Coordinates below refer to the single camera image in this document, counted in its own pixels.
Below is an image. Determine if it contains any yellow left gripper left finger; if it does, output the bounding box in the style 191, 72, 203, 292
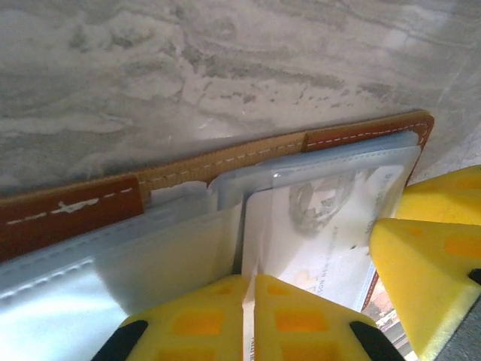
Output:
89, 274, 249, 361

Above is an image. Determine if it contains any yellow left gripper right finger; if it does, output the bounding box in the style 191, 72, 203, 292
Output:
252, 273, 399, 361

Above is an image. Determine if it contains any brown leather card holder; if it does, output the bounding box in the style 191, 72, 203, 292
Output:
0, 110, 436, 361

